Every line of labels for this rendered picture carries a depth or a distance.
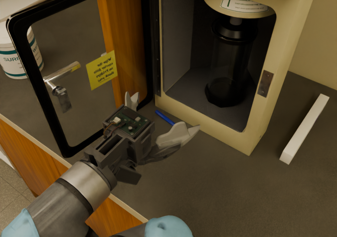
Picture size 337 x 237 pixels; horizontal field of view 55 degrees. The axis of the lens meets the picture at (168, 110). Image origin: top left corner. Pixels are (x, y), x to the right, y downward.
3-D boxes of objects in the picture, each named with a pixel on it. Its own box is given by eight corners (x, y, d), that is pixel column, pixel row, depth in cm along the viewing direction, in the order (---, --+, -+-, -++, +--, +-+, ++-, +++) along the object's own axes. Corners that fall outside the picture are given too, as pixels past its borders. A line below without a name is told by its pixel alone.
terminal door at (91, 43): (154, 99, 95) (147, -39, 65) (64, 161, 81) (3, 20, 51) (152, 97, 96) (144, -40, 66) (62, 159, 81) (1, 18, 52)
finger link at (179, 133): (208, 121, 56) (156, 134, 54) (205, 142, 60) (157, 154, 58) (201, 108, 58) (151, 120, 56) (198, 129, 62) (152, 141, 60)
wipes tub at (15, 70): (27, 50, 119) (13, 14, 108) (51, 64, 114) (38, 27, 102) (-4, 69, 112) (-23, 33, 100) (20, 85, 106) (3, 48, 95)
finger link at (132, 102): (137, 75, 64) (134, 110, 57) (139, 97, 68) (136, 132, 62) (122, 75, 64) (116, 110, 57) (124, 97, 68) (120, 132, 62)
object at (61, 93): (73, 109, 70) (67, 90, 66) (64, 114, 69) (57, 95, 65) (68, 104, 71) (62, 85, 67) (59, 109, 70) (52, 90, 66)
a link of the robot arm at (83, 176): (97, 220, 51) (61, 192, 54) (116, 198, 54) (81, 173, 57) (88, 197, 46) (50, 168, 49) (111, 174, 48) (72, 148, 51)
